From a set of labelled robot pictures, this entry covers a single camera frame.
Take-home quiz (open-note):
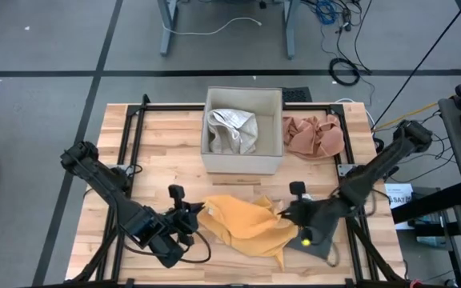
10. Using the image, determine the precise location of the coiled black cable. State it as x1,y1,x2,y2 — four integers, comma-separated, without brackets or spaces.
328,58,362,86

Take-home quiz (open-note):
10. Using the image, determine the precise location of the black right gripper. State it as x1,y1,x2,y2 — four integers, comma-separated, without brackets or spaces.
280,181,350,249

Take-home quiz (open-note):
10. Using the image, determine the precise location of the black floor grille mat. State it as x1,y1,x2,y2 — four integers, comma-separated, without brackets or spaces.
281,86,313,103

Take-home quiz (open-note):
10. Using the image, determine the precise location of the yellow cable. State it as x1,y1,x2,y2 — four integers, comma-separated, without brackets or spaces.
372,82,461,133

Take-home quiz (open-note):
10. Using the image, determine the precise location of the black metal beam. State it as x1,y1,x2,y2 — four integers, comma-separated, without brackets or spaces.
390,182,461,225

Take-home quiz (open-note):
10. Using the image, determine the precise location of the blue cable bundle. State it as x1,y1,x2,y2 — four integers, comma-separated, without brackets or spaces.
314,0,338,25

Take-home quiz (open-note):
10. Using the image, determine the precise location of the grey desk leg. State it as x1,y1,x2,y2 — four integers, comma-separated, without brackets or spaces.
282,0,300,60
157,0,179,57

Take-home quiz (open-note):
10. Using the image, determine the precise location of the yellow towel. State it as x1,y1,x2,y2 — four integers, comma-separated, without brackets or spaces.
197,194,299,271

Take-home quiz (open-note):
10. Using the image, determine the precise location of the thin white cable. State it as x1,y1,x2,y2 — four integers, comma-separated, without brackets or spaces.
334,98,376,129

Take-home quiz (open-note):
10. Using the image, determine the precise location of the grey metal mounting plate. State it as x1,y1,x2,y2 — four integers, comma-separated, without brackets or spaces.
337,162,359,177
105,162,130,173

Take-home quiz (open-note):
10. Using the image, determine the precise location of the beige fabric storage box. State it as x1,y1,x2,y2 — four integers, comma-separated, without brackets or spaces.
200,86,283,176

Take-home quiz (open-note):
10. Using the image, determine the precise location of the white plaid towel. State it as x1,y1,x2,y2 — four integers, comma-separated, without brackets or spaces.
206,107,259,156

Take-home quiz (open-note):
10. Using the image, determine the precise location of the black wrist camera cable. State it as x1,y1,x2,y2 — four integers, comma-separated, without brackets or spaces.
124,230,212,265

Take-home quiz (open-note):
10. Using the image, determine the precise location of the white floor cable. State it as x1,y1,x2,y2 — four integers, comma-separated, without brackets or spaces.
162,16,263,36

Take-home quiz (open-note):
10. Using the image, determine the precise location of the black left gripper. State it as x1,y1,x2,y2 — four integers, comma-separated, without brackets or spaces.
165,184,206,247

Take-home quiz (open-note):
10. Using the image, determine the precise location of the thin black cable tangle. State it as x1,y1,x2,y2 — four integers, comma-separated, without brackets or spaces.
374,110,458,185

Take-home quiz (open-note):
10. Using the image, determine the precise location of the black metal table frame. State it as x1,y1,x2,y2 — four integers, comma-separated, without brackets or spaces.
65,94,410,288

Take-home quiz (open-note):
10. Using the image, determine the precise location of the white printed paper sheet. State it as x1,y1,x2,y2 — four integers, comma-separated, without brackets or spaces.
385,182,415,210

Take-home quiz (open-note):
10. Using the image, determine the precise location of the black floor cable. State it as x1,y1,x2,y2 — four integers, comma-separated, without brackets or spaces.
334,0,374,75

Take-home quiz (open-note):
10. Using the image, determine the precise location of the salmon pink towel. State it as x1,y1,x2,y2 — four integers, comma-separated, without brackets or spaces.
282,114,346,160

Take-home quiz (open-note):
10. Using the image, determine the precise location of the taut black cable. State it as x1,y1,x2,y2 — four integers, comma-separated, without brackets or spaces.
372,0,461,131

